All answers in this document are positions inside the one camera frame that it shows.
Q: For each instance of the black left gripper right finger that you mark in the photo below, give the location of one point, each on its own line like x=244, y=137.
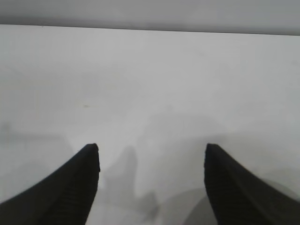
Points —
x=239, y=197

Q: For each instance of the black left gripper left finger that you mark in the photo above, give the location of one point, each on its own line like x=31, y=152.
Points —
x=58, y=194

